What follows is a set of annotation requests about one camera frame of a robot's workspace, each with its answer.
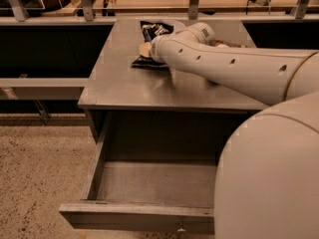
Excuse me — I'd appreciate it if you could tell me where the blue chip bag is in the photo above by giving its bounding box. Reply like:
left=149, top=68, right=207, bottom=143
left=131, top=21, right=174, bottom=71

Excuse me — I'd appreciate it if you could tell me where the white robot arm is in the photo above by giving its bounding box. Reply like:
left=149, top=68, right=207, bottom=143
left=140, top=23, right=319, bottom=239

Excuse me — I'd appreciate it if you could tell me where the brown yellow chip bag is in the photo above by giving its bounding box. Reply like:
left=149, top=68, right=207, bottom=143
left=212, top=40, right=252, bottom=48

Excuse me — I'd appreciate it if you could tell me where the grey open top drawer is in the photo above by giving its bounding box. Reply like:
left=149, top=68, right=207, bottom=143
left=60, top=112, right=238, bottom=234

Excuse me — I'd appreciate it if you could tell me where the grey cabinet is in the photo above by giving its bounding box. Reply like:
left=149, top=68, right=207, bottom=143
left=79, top=18, right=266, bottom=138

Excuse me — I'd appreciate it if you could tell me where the grey metal railing frame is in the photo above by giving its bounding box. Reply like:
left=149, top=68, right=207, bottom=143
left=0, top=0, right=319, bottom=22

